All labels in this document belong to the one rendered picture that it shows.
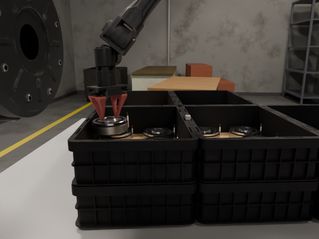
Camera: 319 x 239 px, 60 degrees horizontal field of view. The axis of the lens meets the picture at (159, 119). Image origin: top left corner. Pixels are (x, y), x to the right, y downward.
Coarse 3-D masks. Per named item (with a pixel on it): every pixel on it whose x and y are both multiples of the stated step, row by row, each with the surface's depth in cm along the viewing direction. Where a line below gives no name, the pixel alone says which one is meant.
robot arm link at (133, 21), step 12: (144, 0) 72; (156, 0) 73; (132, 12) 73; (144, 12) 73; (120, 24) 74; (132, 24) 73; (144, 24) 77; (108, 36) 75; (120, 36) 74; (132, 36) 74; (120, 48) 76
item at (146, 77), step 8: (136, 72) 482; (144, 72) 482; (152, 72) 482; (160, 72) 482; (168, 72) 482; (176, 72) 646; (136, 80) 480; (144, 80) 479; (152, 80) 478; (160, 80) 477; (136, 88) 484; (144, 88) 483
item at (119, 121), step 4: (108, 116) 86; (120, 116) 86; (96, 120) 82; (100, 120) 81; (116, 120) 80; (120, 120) 81; (124, 120) 80; (96, 124) 78; (100, 124) 77; (104, 124) 77; (108, 124) 77; (112, 124) 77; (116, 124) 78
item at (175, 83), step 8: (168, 80) 366; (176, 80) 366; (184, 80) 366; (192, 80) 366; (200, 80) 366; (208, 80) 366; (216, 80) 366; (152, 88) 291; (160, 88) 289; (168, 88) 288; (176, 88) 288; (184, 88) 288; (192, 88) 288; (200, 88) 288; (208, 88) 288; (216, 88) 296
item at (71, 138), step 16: (96, 112) 91; (80, 128) 72; (192, 128) 72; (80, 144) 61; (96, 144) 61; (112, 144) 61; (128, 144) 62; (144, 144) 62; (160, 144) 62; (176, 144) 62; (192, 144) 62
